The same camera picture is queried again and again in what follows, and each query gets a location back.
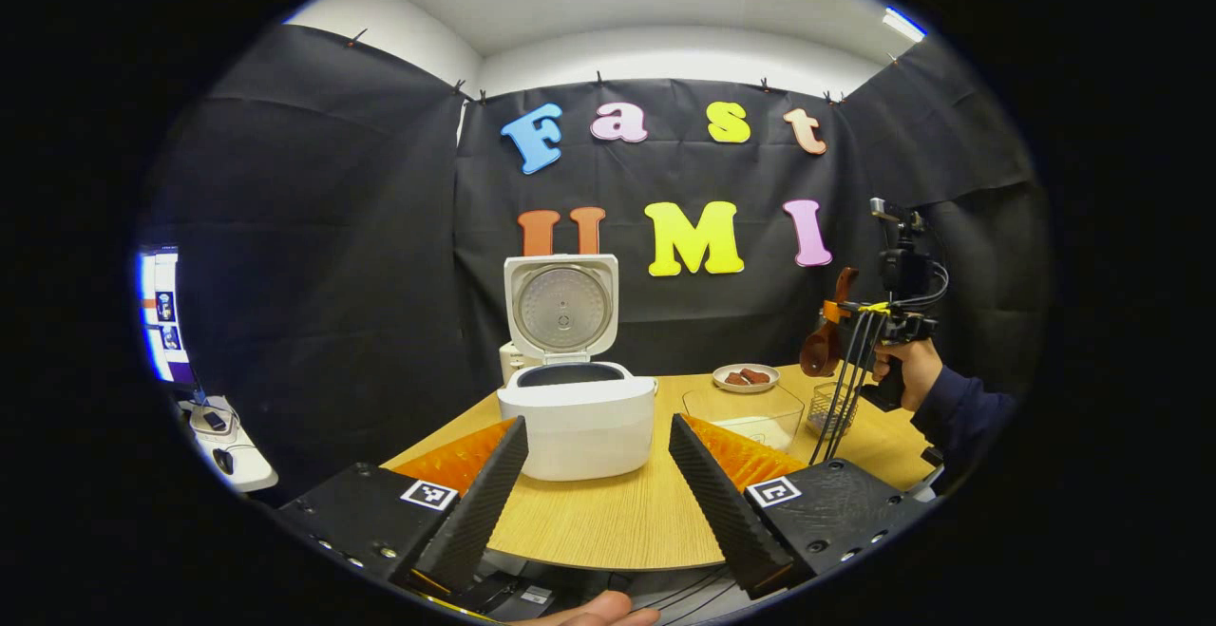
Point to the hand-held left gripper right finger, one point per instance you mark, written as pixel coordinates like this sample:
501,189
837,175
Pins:
722,512

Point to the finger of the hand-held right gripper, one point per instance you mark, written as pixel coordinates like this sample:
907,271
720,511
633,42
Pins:
841,311

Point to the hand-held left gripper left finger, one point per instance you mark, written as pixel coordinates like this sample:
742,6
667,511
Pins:
470,512

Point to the brown wooden spoon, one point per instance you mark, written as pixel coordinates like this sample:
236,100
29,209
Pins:
817,355

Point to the white rice cooker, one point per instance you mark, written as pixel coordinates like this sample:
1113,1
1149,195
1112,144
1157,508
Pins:
579,426

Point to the round white plate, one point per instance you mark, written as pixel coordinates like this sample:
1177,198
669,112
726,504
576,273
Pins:
746,387

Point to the white toaster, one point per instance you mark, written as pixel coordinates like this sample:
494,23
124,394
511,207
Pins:
508,365

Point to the white side table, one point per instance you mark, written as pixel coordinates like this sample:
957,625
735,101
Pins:
252,474

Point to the ceiling light panel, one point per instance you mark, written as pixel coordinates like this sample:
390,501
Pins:
902,24

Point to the black computer mouse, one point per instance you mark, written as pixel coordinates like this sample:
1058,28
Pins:
224,462

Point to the black phone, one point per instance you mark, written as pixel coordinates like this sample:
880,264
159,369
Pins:
216,421

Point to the black backdrop cloth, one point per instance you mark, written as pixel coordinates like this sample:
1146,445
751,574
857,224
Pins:
332,275

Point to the computer monitor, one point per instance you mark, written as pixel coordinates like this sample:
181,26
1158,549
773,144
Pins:
161,322

